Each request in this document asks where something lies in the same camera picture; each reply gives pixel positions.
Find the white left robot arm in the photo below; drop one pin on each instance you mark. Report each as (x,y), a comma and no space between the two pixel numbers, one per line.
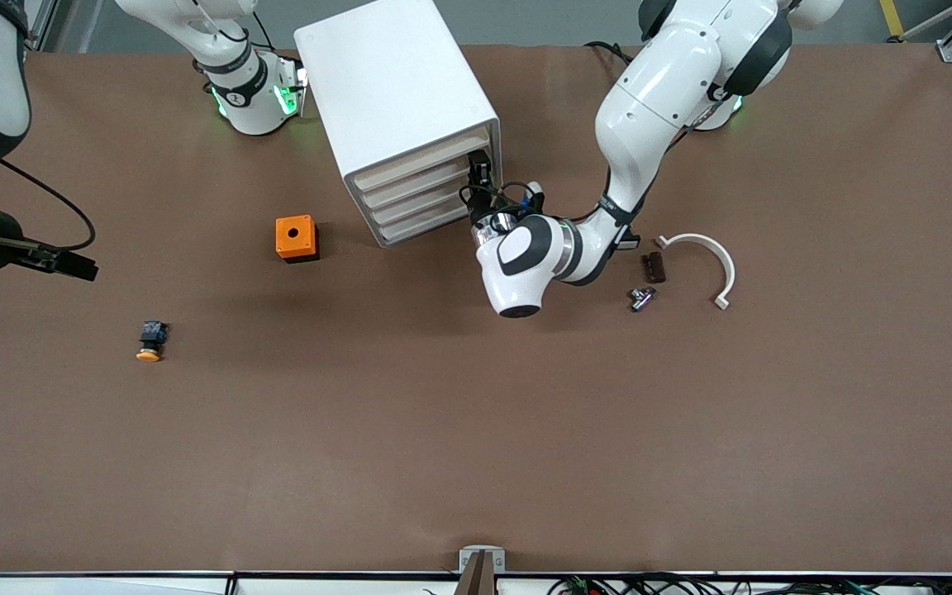
(658,91)

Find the brown table cover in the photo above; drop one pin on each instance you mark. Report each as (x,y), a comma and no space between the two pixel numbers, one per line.
(476,430)

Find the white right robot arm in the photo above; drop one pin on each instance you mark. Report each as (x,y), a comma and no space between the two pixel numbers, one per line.
(249,91)

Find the brown terminal block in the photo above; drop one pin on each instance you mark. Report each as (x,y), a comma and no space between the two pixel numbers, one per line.
(654,268)

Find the orange box with hole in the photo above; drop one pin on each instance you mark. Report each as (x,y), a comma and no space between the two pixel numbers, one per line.
(294,235)

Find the silver key switch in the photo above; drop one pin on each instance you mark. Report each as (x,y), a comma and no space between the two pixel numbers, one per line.
(641,299)

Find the white table edge rail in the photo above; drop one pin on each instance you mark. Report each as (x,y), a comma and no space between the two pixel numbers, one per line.
(71,585)

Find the white curved bracket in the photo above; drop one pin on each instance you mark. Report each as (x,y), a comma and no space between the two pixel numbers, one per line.
(695,239)

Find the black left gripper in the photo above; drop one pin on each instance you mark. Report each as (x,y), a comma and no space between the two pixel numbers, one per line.
(482,208)

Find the black white push button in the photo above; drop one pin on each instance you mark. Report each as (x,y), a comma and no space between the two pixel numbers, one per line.
(633,242)

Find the yellow push button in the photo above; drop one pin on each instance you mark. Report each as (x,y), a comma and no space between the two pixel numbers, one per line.
(150,335)

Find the metal mount bracket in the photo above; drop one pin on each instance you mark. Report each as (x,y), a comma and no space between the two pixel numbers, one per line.
(482,560)

